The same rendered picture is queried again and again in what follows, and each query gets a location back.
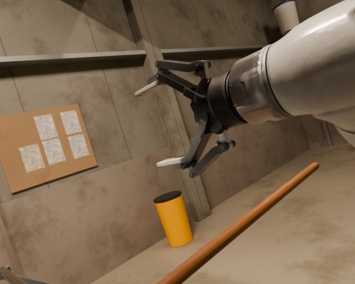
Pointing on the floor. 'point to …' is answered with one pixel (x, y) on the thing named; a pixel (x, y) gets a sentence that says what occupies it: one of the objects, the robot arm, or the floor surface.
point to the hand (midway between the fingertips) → (154, 127)
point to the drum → (174, 218)
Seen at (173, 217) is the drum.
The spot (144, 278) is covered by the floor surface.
